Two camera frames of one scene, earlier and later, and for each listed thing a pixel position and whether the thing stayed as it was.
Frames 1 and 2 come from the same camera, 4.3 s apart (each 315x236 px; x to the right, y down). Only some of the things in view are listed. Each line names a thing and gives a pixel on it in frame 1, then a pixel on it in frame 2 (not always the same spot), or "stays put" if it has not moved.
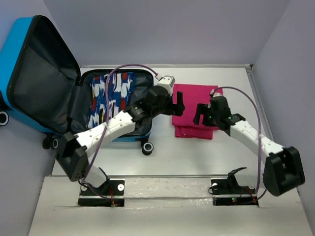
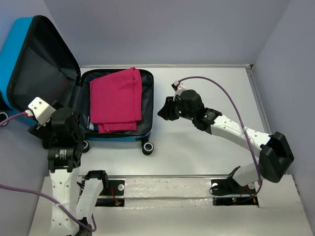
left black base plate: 111,193 stays put
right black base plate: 224,194 stays put
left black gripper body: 166,107 → 49,130
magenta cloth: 192,95 → 116,101
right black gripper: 202,108 → 167,111
